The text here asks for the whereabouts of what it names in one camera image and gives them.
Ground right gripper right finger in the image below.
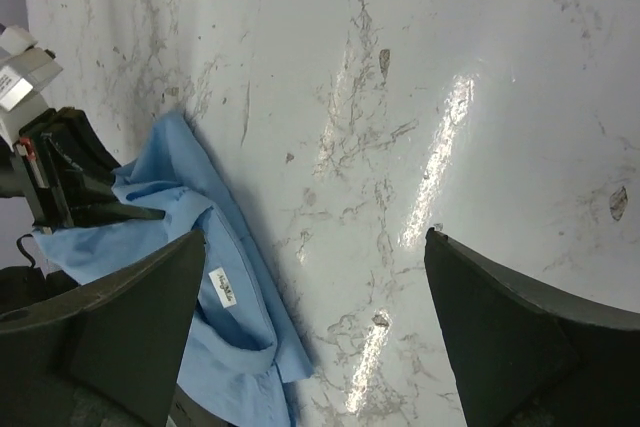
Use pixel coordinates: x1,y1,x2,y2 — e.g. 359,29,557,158
424,229,639,426

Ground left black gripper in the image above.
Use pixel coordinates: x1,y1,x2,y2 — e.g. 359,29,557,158
17,107,165,234

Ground blue long sleeve shirt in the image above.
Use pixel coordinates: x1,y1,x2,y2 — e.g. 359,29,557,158
35,112,313,426

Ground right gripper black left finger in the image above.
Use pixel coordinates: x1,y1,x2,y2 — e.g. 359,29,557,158
1,231,205,426

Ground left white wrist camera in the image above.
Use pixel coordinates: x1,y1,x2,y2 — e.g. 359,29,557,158
1,24,62,147

